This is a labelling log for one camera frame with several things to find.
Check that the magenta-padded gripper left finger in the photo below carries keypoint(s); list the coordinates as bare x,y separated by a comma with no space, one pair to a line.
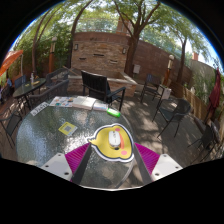
75,159

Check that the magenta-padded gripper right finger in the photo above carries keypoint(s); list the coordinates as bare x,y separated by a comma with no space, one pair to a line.
150,159

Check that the white computer mouse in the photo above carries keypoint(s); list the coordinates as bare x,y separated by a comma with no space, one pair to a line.
114,139

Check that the yellow duck-shaped mouse pad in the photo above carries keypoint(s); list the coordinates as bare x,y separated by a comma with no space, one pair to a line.
103,146

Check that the yellow square card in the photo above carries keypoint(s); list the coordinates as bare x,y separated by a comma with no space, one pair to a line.
67,128

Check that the black metal mesh chair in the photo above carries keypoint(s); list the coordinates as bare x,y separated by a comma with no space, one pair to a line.
206,136
176,110
11,125
151,81

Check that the white book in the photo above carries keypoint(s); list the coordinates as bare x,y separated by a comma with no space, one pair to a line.
84,102

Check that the small white booklet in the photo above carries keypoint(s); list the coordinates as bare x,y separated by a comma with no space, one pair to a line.
100,106

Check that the green marker pen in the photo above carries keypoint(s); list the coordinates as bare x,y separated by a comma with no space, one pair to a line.
114,112

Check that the colourful printed sheet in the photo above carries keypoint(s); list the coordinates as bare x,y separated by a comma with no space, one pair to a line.
61,101

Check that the white plate with black characters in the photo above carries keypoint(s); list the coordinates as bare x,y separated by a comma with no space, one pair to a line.
39,109

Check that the dark wicker armchair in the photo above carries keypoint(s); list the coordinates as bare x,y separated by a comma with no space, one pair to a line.
50,93
56,76

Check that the black slatted armchair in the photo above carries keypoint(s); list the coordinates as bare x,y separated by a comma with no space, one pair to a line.
95,83

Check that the closed red patio umbrella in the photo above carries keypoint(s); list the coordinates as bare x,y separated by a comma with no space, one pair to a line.
215,90

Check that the blue-grey patio chair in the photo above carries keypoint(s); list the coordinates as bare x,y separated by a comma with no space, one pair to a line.
20,81

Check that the person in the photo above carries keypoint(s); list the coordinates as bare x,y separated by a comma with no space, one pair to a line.
8,82

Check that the tree with forked trunk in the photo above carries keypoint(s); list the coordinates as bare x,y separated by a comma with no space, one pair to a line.
131,53

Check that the orange patio umbrella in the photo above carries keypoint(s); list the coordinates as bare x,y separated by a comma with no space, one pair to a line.
10,60

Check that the wooden lamp post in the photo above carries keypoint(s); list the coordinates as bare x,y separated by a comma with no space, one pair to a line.
168,71
52,56

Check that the grey wall utility box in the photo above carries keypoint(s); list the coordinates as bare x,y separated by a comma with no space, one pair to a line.
136,69

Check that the wall lantern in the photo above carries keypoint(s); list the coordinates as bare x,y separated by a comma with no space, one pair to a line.
124,50
76,47

